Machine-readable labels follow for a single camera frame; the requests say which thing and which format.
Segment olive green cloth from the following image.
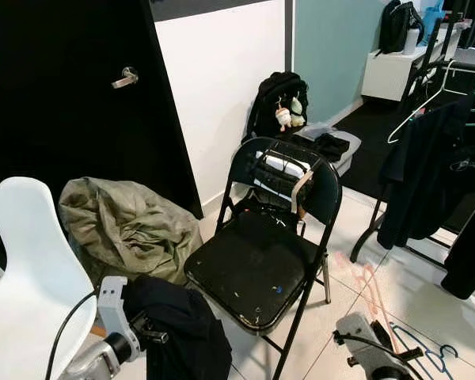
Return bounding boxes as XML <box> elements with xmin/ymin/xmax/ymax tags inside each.
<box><xmin>59</xmin><ymin>177</ymin><xmax>195</xmax><ymax>286</ymax></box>

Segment black door with lever handle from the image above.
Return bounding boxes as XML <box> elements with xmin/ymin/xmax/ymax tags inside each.
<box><xmin>0</xmin><ymin>0</ymin><xmax>203</xmax><ymax>270</ymax></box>

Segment black metal clothes rack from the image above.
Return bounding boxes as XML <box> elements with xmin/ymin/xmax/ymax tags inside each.
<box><xmin>351</xmin><ymin>16</ymin><xmax>475</xmax><ymax>270</ymax></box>

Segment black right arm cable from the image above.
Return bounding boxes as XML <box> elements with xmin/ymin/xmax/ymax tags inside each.
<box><xmin>336</xmin><ymin>332</ymin><xmax>428</xmax><ymax>380</ymax></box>

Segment black garment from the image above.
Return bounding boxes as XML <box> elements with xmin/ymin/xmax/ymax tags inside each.
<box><xmin>123</xmin><ymin>275</ymin><xmax>233</xmax><ymax>380</ymax></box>

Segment white box with black straps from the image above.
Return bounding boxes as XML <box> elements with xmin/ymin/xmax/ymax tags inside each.
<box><xmin>253</xmin><ymin>150</ymin><xmax>314</xmax><ymax>215</ymax></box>

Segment white moulded chair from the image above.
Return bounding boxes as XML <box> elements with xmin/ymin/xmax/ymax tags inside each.
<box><xmin>0</xmin><ymin>177</ymin><xmax>97</xmax><ymax>380</ymax></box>

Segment blue wire hanger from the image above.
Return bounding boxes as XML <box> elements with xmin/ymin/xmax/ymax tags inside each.
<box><xmin>388</xmin><ymin>323</ymin><xmax>460</xmax><ymax>379</ymax></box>

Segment white plush toy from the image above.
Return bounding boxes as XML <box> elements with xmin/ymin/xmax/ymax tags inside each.
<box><xmin>275</xmin><ymin>107</ymin><xmax>292</xmax><ymax>131</ymax></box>

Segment black metal folding chair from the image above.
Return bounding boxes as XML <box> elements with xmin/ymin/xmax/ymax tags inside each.
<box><xmin>184</xmin><ymin>136</ymin><xmax>343</xmax><ymax>380</ymax></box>

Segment grey storage bin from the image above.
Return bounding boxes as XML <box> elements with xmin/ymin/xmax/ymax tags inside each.
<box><xmin>297</xmin><ymin>123</ymin><xmax>363</xmax><ymax>177</ymax></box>

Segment navy polo shirt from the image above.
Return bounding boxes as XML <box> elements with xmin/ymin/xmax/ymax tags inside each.
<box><xmin>378</xmin><ymin>95</ymin><xmax>475</xmax><ymax>250</ymax></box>

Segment white bottle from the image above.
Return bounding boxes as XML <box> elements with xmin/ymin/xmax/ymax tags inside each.
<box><xmin>404</xmin><ymin>28</ymin><xmax>419</xmax><ymax>56</ymax></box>

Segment black backpack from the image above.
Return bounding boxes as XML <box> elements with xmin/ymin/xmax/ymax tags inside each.
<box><xmin>244</xmin><ymin>71</ymin><xmax>310</xmax><ymax>143</ymax></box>

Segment black cloth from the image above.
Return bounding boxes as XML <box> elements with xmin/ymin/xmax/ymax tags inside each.
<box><xmin>313</xmin><ymin>133</ymin><xmax>351</xmax><ymax>163</ymax></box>

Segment black bag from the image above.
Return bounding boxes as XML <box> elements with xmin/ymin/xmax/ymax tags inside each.
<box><xmin>380</xmin><ymin>0</ymin><xmax>424</xmax><ymax>55</ymax></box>

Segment silver door handle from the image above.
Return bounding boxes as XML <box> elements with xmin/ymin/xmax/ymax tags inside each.
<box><xmin>111</xmin><ymin>66</ymin><xmax>139</xmax><ymax>89</ymax></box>

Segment green plush toy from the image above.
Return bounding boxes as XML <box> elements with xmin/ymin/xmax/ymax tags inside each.
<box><xmin>289</xmin><ymin>95</ymin><xmax>306</xmax><ymax>127</ymax></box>

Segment white wire hanger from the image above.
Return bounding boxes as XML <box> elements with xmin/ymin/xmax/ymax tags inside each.
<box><xmin>388</xmin><ymin>62</ymin><xmax>475</xmax><ymax>145</ymax></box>

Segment white low shelf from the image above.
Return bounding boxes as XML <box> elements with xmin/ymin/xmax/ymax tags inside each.
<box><xmin>362</xmin><ymin>28</ymin><xmax>468</xmax><ymax>102</ymax></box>

